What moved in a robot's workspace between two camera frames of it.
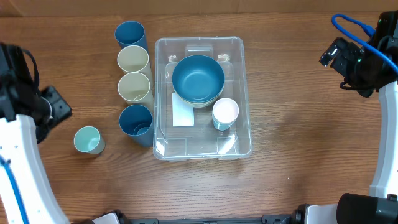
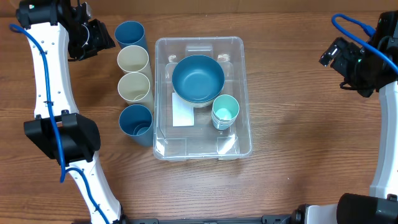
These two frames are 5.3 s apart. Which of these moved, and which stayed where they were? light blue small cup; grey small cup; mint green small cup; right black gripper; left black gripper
Moved: left black gripper; mint green small cup
Stayed: right black gripper; grey small cup; light blue small cup
